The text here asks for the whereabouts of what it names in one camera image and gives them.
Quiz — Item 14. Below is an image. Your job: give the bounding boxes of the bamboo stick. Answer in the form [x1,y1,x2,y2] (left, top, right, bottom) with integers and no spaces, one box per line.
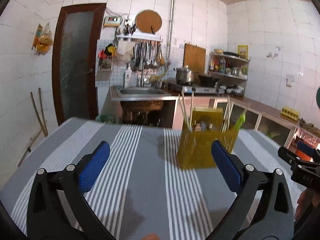
[38,87,47,131]
[30,92,49,137]

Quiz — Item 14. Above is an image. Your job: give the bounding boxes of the row of hanging ladles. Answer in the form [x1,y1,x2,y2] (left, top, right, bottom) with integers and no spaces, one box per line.
[131,41,167,72]

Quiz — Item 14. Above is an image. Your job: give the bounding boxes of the hanging white bag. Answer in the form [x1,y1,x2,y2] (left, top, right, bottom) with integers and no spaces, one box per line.
[117,41,135,60]

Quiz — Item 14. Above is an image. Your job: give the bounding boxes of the steel kitchen sink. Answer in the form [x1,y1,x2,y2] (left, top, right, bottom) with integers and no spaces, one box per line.
[111,87,173,102]

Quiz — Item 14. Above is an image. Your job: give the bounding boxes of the black wok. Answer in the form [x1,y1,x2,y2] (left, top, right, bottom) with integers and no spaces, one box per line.
[197,74,220,87]

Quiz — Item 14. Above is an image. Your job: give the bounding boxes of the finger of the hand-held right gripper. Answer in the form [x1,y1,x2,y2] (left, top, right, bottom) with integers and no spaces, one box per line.
[296,141,320,159]
[277,146,303,167]

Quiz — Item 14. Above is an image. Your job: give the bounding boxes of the yellow wall trivet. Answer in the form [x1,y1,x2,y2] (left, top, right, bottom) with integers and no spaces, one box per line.
[237,44,249,60]

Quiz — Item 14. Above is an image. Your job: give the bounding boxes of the utensil cup with knives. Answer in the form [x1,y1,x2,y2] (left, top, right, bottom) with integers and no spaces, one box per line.
[124,20,137,35]

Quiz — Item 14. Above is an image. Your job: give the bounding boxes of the white wall utensil rack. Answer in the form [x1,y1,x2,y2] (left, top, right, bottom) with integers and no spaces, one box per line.
[116,34,163,43]

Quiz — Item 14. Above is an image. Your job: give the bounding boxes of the person's right hand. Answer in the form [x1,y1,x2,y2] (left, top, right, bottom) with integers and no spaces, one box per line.
[294,187,318,221]

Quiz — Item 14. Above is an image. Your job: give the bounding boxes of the wall electrical box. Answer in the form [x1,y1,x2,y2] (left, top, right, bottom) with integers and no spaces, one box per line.
[104,16,123,27]

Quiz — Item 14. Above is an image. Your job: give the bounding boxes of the yellow egg tray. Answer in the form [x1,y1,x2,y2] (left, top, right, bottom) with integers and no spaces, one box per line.
[281,106,300,119]

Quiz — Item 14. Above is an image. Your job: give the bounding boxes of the metal corner shelf rack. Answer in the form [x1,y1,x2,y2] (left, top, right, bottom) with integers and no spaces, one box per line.
[208,52,250,97]

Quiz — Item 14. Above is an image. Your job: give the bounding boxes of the steel cooking pot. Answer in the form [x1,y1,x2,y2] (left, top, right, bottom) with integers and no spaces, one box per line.
[175,66,196,84]

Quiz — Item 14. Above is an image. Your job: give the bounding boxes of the gas stove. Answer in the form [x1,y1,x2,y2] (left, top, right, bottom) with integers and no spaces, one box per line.
[168,80,225,95]

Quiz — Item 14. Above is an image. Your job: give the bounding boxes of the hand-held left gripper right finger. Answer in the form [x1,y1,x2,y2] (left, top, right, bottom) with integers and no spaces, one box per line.
[205,140,295,240]

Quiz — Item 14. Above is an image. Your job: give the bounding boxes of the brown frosted glass door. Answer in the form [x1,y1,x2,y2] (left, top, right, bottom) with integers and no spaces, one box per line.
[51,3,107,125]

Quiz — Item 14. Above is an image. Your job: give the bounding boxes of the yellow perforated utensil holder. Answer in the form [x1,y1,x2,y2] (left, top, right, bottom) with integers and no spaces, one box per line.
[177,106,242,170]

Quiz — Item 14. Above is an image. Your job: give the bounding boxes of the round wooden board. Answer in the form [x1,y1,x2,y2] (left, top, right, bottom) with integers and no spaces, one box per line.
[135,9,162,33]

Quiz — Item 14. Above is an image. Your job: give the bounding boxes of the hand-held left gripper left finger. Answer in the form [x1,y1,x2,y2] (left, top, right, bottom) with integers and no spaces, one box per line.
[26,141,118,240]

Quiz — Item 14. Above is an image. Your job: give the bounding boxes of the hanging orange plastic bag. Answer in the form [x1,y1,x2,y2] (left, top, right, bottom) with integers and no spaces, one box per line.
[31,23,54,55]

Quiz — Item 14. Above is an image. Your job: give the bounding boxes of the green plastic bag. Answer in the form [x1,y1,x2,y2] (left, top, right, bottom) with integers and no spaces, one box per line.
[95,114,120,124]

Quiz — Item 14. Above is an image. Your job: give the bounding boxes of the red and yellow hanging item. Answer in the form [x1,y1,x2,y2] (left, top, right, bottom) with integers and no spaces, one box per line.
[98,44,117,60]

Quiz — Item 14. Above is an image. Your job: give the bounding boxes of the rectangular wooden cutting board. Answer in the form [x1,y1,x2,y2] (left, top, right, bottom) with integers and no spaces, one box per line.
[183,43,207,74]

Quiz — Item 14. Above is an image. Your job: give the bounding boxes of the row of condiment bottles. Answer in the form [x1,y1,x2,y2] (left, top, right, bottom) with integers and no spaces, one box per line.
[209,56,248,77]

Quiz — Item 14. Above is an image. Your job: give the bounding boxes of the vertical wall pipe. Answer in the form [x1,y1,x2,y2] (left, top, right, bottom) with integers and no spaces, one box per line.
[167,0,177,65]

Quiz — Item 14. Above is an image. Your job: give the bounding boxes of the wooden chopstick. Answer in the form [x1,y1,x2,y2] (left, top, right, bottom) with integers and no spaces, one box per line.
[180,92,189,129]
[189,91,195,128]
[224,95,230,132]
[222,101,234,132]

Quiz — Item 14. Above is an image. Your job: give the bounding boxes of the green plastic utensil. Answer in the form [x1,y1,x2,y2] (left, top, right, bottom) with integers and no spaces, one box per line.
[231,114,247,132]

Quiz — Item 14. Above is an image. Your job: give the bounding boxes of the grey striped tablecloth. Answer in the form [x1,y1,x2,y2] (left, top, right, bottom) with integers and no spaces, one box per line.
[0,116,320,240]

